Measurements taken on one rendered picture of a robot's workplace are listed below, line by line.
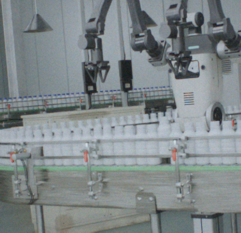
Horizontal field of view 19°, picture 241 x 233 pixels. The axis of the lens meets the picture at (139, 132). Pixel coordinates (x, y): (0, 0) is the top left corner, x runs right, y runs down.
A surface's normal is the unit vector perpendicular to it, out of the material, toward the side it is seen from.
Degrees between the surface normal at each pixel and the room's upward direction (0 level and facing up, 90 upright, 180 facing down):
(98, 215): 88
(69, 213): 90
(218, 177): 90
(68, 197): 90
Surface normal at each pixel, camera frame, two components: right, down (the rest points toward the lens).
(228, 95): -0.82, 0.10
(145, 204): -0.60, 0.09
